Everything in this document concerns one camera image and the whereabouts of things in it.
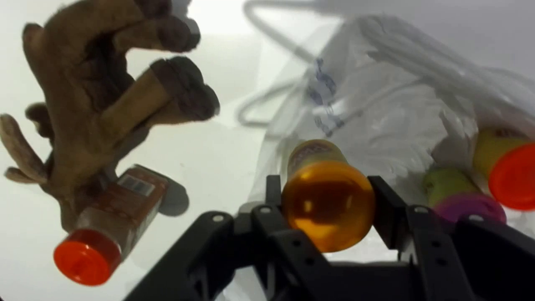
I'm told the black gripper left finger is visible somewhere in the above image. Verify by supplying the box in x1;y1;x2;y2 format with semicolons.
121;174;335;301

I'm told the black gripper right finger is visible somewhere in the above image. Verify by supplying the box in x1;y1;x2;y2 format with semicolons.
365;174;535;301

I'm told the dough tub with purple lid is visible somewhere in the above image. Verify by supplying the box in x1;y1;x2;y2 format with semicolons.
421;165;508;227

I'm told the dough tub with yellow lid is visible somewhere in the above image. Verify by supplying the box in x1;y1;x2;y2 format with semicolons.
279;139;377;254

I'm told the dough tub with orange lid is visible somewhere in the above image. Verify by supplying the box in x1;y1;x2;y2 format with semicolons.
471;127;535;214

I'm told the spice jar with red lid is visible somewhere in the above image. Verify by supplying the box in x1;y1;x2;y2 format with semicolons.
51;164;190;287

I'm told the brown plush teddy bear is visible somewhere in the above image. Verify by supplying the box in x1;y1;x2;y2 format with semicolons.
0;0;222;231

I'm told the white plastic bag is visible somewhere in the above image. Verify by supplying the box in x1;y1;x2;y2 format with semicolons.
235;0;535;224

